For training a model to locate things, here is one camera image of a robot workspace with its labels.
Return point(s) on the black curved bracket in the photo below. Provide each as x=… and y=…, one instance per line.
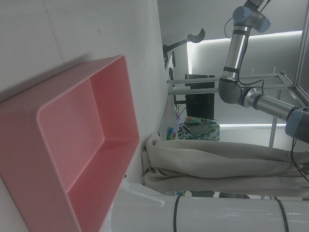
x=178, y=44

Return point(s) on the white perforated panel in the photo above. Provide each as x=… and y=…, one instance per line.
x=167, y=113

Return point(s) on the pink plastic basket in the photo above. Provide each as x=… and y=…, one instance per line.
x=72, y=120

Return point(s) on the black box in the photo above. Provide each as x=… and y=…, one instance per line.
x=200, y=106

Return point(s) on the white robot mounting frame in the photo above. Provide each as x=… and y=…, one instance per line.
x=229, y=215

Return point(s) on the beige curtain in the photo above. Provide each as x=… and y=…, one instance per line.
x=217, y=164

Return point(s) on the green floral cloth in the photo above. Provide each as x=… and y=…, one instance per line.
x=210, y=129

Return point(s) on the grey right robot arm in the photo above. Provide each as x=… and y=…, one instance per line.
x=234, y=55

